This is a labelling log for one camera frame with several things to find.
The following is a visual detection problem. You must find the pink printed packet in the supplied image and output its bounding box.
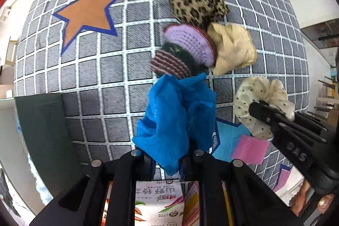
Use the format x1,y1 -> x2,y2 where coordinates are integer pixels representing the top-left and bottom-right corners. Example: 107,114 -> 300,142
184,181 -> 202,226

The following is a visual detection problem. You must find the blue mesh cloth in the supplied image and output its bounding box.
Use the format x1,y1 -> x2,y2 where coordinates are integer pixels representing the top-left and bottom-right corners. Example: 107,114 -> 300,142
132,73 -> 217,177

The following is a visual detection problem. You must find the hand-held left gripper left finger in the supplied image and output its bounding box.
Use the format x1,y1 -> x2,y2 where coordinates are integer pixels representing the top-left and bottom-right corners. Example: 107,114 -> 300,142
29,149 -> 159,226

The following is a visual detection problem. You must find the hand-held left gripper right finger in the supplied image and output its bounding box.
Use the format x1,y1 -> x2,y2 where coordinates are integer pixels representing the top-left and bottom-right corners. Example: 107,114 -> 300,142
180,149 -> 305,226

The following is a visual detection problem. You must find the purple striped knit sock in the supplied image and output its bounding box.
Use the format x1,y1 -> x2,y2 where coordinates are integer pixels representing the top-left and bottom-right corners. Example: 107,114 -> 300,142
162,24 -> 215,68

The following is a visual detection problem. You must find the fox print packet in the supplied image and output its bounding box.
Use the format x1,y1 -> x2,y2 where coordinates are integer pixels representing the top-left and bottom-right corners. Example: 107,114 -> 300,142
102,180 -> 186,226

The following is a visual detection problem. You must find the beige cloth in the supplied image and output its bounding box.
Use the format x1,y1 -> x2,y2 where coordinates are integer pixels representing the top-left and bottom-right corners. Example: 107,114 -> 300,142
207,23 -> 258,77

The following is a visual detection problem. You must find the grey storage box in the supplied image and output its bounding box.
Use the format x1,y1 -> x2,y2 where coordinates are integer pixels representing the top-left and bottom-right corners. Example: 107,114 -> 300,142
0,94 -> 92,216

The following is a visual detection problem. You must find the cream polka dot scrunchie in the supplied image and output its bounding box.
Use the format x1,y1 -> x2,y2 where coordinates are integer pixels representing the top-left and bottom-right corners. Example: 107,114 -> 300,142
233,76 -> 296,140

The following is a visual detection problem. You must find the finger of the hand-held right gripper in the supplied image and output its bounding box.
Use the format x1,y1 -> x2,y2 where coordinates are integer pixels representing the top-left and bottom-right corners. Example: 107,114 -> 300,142
288,111 -> 329,137
248,101 -> 329,185

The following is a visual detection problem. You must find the pink foam sheet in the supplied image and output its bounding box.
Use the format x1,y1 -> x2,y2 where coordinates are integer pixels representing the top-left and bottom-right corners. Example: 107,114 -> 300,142
231,134 -> 271,165

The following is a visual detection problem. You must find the person's right hand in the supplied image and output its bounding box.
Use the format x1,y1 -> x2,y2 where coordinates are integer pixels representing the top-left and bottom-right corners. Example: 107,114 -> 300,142
290,180 -> 335,216

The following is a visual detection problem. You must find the leopard print cloth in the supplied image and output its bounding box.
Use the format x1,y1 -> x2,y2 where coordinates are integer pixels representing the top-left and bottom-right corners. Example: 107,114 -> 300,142
168,0 -> 230,25

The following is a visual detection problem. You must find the grey checked mat with stars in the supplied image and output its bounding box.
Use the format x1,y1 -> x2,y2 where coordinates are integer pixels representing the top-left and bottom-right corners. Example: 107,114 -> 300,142
13,0 -> 310,195

